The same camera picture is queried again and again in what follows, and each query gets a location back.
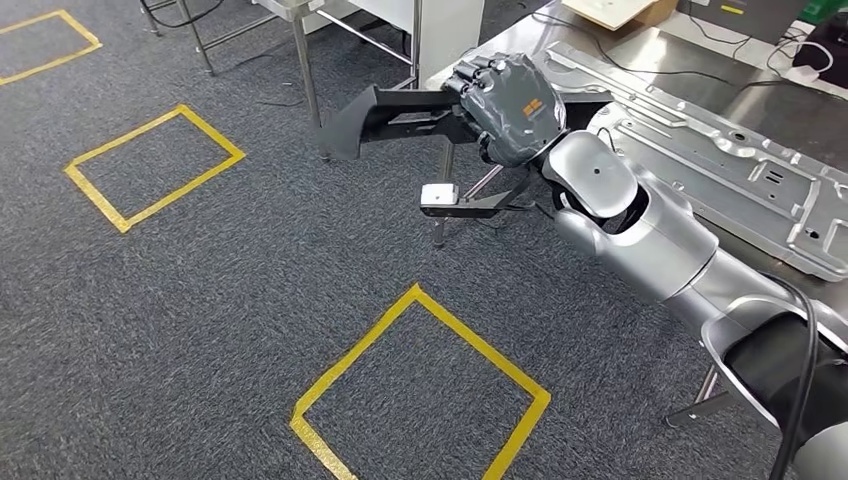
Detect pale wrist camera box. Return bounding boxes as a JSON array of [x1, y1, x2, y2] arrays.
[[419, 183, 460, 207]]

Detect open cardboard box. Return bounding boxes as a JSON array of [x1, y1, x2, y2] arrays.
[[561, 0, 681, 33]]

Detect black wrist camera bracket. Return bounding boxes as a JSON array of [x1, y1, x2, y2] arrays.
[[419, 167, 539, 221]]

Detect white table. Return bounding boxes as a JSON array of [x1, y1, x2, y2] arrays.
[[654, 9, 848, 101]]

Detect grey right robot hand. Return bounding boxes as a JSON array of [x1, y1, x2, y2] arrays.
[[440, 52, 570, 169]]

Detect stainless steel side table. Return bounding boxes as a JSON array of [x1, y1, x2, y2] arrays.
[[137, 0, 425, 164]]

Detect white cabinet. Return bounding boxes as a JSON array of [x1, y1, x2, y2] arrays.
[[347, 0, 486, 88]]

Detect green object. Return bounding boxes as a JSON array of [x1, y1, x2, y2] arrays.
[[797, 0, 848, 26]]

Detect black floor cable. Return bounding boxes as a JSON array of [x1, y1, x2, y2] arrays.
[[140, 0, 228, 32]]

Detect white cable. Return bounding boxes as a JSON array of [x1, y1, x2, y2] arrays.
[[765, 38, 835, 78]]

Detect grey flat case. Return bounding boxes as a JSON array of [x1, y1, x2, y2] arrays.
[[675, 0, 807, 46]]

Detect stainless steel workbench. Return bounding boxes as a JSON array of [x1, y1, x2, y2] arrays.
[[423, 0, 848, 429]]

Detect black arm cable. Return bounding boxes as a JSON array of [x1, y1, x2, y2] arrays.
[[767, 273, 823, 480]]

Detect white power adapter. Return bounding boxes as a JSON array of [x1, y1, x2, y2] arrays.
[[784, 62, 823, 85]]

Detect stamped silver metal panel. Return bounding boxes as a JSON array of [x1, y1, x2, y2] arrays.
[[542, 40, 848, 284]]

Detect black license plate frame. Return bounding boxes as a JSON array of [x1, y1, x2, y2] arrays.
[[317, 84, 615, 163]]

